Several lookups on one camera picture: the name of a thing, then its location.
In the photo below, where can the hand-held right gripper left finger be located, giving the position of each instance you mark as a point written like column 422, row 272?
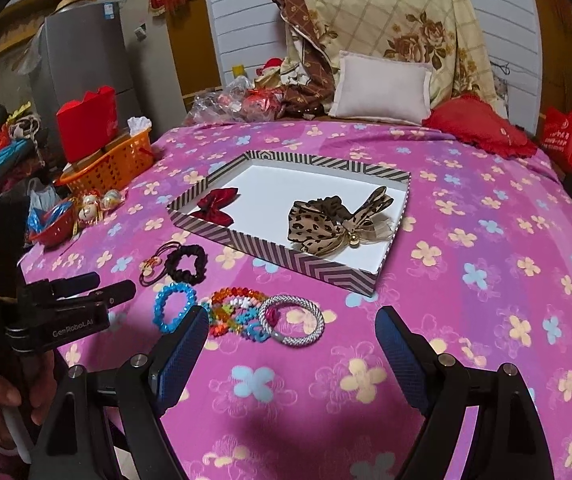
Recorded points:
column 181, row 355

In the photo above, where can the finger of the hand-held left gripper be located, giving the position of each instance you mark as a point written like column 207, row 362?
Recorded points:
column 111, row 294
column 73, row 282

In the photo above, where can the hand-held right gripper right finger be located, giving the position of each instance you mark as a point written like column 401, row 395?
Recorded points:
column 402, row 355

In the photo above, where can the black scrunchie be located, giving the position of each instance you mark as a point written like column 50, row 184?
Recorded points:
column 198, row 265

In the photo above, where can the striped shallow cardboard box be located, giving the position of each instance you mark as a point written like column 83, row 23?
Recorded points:
column 271, row 180

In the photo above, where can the red bowl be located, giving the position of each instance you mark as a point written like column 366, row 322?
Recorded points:
column 53, row 230

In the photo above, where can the round foil candies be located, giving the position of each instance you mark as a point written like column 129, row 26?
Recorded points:
column 91, row 210

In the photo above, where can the pink floral bedsheet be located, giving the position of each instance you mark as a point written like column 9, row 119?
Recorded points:
column 466, row 310

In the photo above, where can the white plastic bag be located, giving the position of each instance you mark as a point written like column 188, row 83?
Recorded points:
column 41, row 192

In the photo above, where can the orange plastic basket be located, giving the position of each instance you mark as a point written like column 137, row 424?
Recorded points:
column 111, row 165

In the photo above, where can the dark red velvet bow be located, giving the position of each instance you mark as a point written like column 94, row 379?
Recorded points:
column 216, row 207

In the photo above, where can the leopard print bow scrunchie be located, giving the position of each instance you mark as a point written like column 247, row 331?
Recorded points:
column 326, row 225

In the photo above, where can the red gift bag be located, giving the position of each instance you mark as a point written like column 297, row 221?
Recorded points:
column 88, row 125

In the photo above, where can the white tissue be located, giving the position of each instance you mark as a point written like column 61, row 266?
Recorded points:
column 138, row 124

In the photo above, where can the clear plastic bags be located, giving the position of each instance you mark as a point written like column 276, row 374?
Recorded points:
column 216, row 105

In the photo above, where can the grey refrigerator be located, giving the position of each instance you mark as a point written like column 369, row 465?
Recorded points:
column 81, row 60

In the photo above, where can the red ruffled cushion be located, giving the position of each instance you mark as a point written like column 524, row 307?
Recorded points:
column 476, row 122

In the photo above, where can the small beige pillow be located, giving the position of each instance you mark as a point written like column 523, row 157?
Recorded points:
column 381, row 87

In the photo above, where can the red shopping bag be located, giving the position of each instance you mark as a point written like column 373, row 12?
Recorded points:
column 568, row 140

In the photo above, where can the red santa toy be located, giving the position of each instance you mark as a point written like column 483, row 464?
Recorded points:
column 271, row 70

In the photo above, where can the straw hat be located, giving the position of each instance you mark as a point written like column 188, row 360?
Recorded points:
column 68, row 5

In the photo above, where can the brown patterned quilt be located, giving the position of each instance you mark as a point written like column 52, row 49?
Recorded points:
column 296, row 20

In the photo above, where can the cream floral quilt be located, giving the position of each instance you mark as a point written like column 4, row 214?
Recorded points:
column 396, row 10

